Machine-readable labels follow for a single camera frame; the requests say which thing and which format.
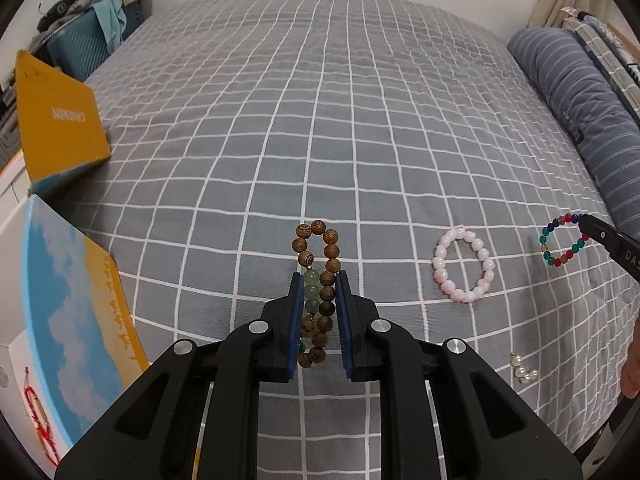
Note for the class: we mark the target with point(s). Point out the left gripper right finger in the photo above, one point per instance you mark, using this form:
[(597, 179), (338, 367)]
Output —
[(444, 411)]

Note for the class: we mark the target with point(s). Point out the white pearl earring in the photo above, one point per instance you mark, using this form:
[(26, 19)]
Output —
[(522, 374)]

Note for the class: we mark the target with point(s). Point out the dark patterned pillow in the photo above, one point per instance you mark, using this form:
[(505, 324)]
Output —
[(615, 43)]

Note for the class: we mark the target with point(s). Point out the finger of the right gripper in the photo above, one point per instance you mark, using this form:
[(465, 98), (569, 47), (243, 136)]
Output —
[(620, 247)]

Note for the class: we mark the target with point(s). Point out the grey checked bed sheet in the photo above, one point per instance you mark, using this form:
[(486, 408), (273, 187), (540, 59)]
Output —
[(412, 133)]

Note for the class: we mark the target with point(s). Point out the grey checked pillow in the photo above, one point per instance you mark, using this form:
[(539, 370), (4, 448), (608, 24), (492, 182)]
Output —
[(621, 82)]

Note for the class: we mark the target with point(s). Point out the blue and yellow gift box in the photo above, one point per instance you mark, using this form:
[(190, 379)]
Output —
[(69, 348)]

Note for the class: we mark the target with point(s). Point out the blue striped rolled duvet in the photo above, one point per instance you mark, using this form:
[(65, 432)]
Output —
[(585, 104)]

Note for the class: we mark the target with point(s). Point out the person's right hand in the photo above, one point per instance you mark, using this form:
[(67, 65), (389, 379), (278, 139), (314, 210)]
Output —
[(630, 373)]

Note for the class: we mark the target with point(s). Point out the light blue cloth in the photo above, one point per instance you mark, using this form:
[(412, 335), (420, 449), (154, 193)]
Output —
[(113, 22)]

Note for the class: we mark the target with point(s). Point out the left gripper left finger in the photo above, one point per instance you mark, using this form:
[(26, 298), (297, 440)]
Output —
[(193, 414)]

